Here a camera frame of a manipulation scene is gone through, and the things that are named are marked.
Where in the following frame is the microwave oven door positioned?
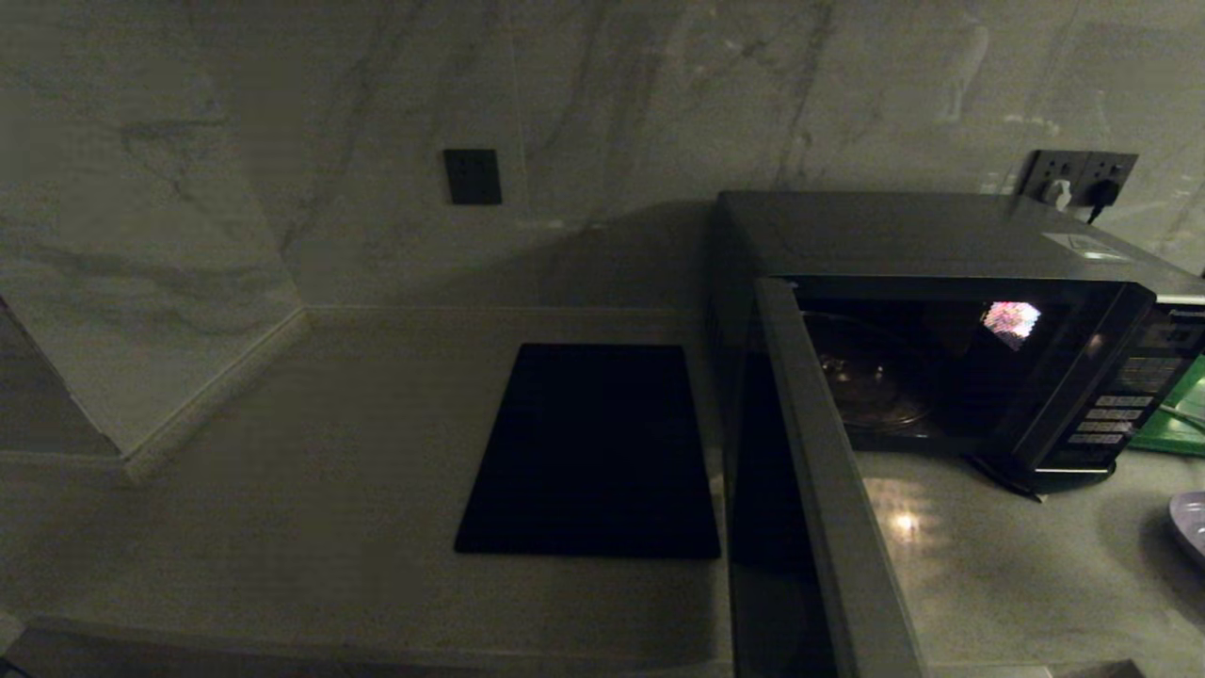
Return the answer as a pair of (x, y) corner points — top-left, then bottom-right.
(723, 276), (928, 678)

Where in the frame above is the purple plate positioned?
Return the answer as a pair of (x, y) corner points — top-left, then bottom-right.
(1168, 492), (1205, 566)

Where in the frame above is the silver microwave oven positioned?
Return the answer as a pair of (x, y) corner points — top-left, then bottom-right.
(708, 191), (1205, 495)

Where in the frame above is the black induction cooktop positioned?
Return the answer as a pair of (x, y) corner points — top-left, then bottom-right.
(455, 344), (722, 559)

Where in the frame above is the green cutting board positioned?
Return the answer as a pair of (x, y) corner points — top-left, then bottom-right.
(1128, 356), (1205, 460)

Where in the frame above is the dark wall switch panel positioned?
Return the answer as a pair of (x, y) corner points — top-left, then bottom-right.
(444, 149), (503, 206)

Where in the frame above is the grey wall outlet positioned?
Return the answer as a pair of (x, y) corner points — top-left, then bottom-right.
(1083, 153), (1140, 206)
(1024, 151), (1093, 203)

